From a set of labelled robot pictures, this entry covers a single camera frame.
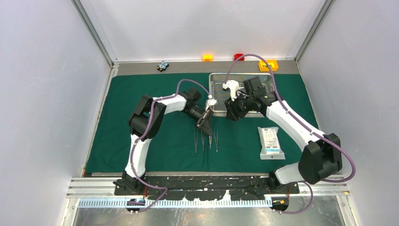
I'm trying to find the red toy brick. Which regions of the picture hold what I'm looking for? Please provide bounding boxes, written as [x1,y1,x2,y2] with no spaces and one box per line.
[233,53,245,61]

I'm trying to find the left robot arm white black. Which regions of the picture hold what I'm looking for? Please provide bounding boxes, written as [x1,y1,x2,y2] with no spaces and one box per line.
[114,88,217,195]

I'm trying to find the green surgical cloth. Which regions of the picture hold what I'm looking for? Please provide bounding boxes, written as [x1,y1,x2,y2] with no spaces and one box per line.
[86,73,302,173]

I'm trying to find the orange toy brick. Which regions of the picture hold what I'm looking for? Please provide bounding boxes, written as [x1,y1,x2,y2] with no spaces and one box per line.
[202,54,213,62]

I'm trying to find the thin steel tweezers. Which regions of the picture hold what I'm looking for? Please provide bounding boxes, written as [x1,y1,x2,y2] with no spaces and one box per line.
[214,133,218,152]

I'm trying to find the steel spatula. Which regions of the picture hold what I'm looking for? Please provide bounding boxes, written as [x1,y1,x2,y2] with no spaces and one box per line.
[201,131,205,152]

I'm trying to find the small blue black toy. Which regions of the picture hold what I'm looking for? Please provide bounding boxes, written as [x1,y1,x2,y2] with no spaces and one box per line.
[157,61,169,72]

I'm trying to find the yellow toy block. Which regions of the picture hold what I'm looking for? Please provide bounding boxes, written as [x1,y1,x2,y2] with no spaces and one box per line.
[258,59,279,73]

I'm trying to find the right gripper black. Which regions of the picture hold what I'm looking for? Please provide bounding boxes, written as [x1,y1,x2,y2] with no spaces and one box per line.
[224,90,254,121]

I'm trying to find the aluminium frame rail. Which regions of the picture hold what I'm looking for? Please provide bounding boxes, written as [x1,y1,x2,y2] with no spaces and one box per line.
[66,177,351,198]

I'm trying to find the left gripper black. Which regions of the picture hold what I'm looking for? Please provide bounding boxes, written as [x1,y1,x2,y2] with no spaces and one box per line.
[184,106,213,137]

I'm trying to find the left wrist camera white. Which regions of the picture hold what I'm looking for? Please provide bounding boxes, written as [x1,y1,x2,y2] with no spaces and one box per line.
[204,96,217,112]

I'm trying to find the metal mesh tray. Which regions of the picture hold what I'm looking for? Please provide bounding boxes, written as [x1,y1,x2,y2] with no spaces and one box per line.
[209,73,274,117]

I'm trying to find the long steel forceps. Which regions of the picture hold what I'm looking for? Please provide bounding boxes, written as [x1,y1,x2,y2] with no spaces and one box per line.
[194,127,199,153]

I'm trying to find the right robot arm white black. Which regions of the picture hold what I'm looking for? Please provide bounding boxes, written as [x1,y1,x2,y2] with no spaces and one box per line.
[222,77,343,193]

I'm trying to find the white paper packet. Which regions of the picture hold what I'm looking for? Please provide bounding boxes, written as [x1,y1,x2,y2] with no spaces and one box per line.
[257,127,286,160]

